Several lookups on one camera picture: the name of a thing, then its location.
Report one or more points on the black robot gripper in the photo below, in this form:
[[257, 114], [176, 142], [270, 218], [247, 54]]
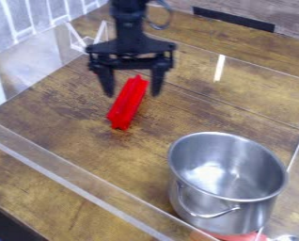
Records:
[[131, 51]]

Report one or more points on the red plastic block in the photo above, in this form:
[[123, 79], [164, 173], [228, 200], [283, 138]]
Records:
[[127, 102]]

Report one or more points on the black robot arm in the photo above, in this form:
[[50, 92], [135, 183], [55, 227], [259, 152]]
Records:
[[132, 6]]

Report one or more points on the silver metal pot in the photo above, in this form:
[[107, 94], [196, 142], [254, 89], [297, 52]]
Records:
[[226, 179]]

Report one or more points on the red object under pot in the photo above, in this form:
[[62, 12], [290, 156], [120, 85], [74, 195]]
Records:
[[243, 237]]

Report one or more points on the silver metal object corner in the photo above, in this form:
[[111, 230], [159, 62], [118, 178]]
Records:
[[285, 237]]

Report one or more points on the clear acrylic front barrier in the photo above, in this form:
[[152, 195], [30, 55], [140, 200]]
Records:
[[111, 198]]

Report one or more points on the clear acrylic triangle bracket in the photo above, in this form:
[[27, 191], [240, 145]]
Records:
[[79, 43]]

